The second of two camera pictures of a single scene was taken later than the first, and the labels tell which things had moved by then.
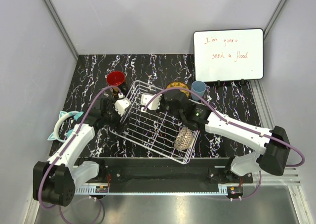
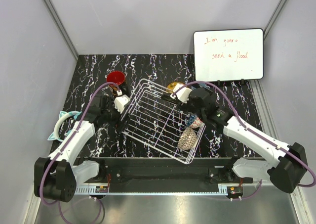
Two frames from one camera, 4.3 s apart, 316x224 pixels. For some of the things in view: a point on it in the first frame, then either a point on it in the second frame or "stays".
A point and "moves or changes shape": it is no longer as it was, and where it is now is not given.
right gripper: x=162 y=100 -> x=188 y=106
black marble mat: x=148 y=106 stays
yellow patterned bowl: x=179 y=84 stays
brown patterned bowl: x=183 y=138 moves or changes shape
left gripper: x=117 y=123 stays
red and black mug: x=115 y=78 stays
